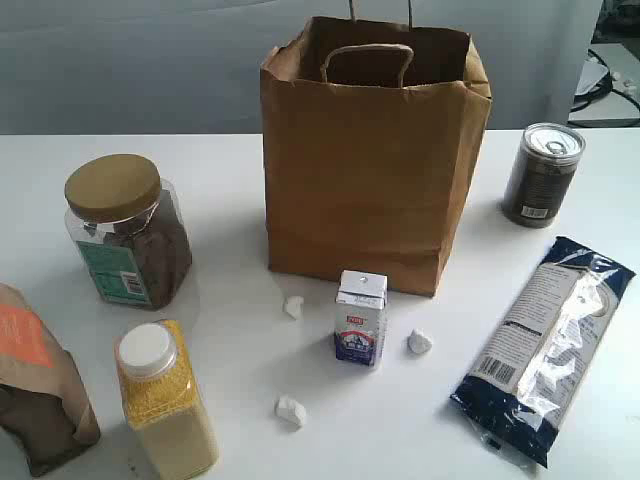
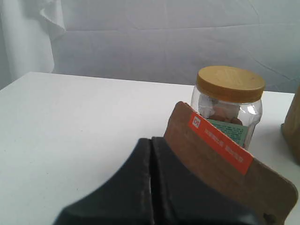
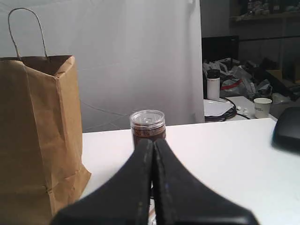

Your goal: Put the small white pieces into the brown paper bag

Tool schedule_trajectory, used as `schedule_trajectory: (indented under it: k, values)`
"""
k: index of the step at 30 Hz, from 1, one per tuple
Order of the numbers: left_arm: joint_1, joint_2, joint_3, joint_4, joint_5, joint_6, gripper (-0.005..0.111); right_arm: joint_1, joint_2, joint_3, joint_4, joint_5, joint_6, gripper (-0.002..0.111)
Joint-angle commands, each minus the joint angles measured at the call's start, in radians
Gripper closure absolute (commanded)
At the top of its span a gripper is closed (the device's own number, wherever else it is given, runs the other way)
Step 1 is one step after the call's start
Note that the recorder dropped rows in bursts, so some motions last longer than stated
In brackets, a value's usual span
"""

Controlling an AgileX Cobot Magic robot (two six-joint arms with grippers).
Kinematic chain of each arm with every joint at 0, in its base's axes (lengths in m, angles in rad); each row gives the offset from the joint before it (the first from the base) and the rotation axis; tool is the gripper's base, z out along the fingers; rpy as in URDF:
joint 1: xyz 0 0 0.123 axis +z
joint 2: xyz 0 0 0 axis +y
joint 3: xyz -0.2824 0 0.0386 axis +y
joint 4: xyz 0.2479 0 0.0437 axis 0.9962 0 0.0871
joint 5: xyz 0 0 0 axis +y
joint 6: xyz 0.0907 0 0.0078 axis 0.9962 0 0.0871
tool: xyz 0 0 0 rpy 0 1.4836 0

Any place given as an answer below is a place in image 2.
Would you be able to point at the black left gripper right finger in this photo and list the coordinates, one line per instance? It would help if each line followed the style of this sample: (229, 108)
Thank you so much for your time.
(181, 198)

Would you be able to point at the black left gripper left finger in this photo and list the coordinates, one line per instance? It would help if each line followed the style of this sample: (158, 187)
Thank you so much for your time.
(125, 199)

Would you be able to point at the brown paper bag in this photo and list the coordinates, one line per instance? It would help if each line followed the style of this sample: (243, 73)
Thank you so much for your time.
(291, 127)

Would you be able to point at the brown pouch with orange label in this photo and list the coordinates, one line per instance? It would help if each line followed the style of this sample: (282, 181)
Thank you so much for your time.
(228, 168)

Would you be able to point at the clear jar with gold lid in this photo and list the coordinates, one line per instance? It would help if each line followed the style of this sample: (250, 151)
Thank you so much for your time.
(230, 99)

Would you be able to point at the white backdrop cloth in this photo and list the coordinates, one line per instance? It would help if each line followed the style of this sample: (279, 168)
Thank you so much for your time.
(165, 41)

